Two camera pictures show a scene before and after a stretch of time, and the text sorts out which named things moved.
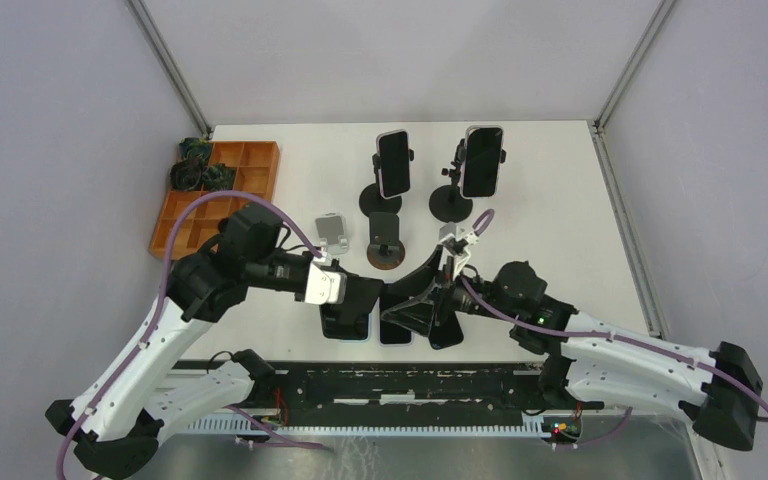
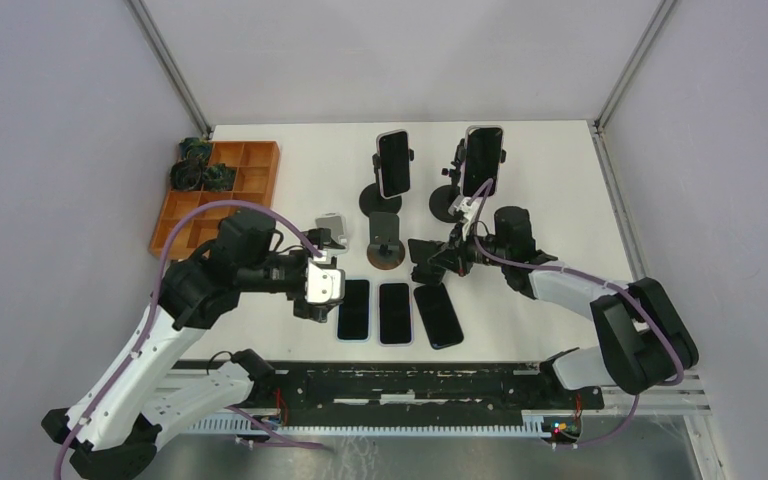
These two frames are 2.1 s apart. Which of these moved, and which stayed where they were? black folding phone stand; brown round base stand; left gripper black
Moved: left gripper black; black folding phone stand
Stayed: brown round base stand
